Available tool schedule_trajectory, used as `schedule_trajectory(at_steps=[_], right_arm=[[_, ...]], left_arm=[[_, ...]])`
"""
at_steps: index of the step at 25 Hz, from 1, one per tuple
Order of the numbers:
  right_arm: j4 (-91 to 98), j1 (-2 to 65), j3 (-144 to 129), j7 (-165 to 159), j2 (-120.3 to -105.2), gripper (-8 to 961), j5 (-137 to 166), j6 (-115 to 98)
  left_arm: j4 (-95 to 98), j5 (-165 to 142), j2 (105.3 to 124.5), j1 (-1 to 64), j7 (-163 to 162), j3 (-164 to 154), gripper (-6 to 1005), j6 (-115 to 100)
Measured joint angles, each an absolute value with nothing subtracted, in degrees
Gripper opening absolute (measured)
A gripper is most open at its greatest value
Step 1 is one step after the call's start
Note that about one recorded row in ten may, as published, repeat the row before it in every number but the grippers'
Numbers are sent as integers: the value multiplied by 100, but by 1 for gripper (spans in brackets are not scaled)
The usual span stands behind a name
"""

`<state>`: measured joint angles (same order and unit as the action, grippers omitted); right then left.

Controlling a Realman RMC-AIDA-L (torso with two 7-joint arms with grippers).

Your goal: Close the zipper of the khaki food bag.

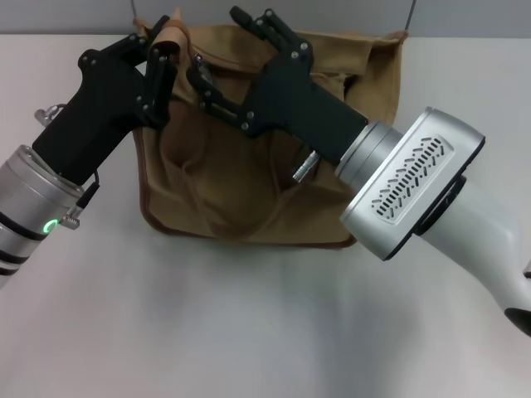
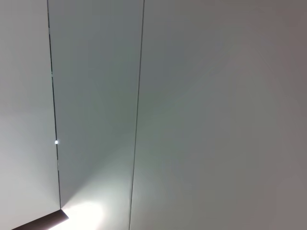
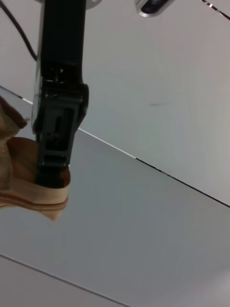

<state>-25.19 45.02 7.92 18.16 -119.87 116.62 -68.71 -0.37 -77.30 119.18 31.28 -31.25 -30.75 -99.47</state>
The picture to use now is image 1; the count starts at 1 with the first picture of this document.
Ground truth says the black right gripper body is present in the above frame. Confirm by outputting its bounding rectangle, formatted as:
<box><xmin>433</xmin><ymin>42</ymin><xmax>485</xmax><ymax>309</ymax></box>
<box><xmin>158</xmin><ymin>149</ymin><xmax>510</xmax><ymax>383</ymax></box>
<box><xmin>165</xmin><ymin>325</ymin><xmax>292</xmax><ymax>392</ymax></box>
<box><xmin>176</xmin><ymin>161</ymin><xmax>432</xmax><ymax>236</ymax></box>
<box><xmin>239</xmin><ymin>42</ymin><xmax>369</xmax><ymax>166</ymax></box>

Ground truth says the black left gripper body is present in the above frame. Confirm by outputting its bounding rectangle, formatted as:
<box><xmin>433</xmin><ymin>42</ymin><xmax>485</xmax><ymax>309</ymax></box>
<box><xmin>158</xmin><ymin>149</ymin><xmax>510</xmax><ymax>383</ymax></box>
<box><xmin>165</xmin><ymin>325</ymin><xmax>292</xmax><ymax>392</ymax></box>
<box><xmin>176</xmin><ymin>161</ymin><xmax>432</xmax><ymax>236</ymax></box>
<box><xmin>32</xmin><ymin>35</ymin><xmax>147</xmax><ymax>186</ymax></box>

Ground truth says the metal zipper pull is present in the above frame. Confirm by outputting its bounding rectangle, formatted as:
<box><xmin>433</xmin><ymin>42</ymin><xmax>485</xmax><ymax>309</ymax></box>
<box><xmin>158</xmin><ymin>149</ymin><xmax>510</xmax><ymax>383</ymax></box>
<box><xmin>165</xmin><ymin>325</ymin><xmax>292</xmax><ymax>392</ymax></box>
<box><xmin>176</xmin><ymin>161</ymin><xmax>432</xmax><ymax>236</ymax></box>
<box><xmin>192</xmin><ymin>52</ymin><xmax>216</xmax><ymax>89</ymax></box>

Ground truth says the khaki canvas food bag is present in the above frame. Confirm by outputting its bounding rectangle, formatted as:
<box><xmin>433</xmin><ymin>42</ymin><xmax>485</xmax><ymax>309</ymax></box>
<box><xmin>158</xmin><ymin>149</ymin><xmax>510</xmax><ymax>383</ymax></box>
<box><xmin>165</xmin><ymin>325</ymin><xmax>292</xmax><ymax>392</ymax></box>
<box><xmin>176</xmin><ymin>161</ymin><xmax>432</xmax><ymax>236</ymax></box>
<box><xmin>134</xmin><ymin>6</ymin><xmax>411</xmax><ymax>250</ymax></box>

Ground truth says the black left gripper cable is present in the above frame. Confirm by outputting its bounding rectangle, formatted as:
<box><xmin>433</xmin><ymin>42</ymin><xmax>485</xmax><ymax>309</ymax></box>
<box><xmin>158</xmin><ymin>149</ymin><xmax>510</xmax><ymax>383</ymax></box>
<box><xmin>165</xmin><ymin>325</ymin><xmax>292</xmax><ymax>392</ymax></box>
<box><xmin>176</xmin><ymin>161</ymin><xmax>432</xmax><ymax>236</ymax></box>
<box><xmin>34</xmin><ymin>103</ymin><xmax>104</xmax><ymax>231</ymax></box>

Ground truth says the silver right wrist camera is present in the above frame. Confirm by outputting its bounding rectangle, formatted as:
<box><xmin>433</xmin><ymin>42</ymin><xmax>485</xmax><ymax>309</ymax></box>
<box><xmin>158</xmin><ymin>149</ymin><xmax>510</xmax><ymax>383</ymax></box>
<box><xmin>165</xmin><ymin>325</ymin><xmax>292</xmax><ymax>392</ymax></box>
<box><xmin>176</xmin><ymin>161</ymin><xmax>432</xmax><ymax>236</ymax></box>
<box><xmin>339</xmin><ymin>105</ymin><xmax>486</xmax><ymax>263</ymax></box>

